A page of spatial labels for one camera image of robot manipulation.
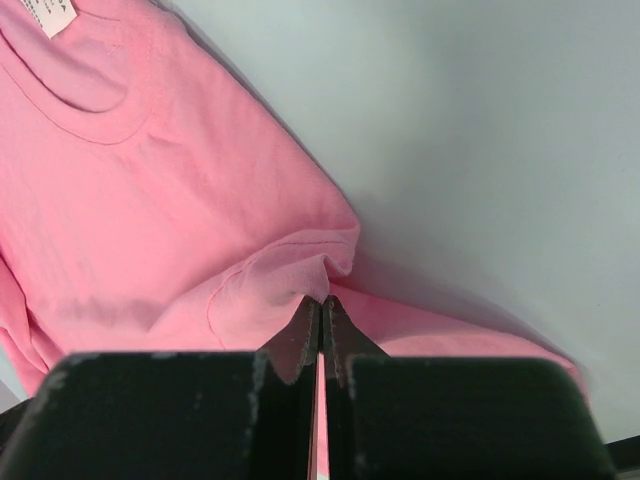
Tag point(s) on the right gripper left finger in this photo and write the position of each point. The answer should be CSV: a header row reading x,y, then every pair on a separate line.
x,y
174,415

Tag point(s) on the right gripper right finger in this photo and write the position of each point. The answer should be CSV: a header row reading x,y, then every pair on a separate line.
x,y
451,417

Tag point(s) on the pink t shirt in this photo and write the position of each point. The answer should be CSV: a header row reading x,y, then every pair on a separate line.
x,y
150,204

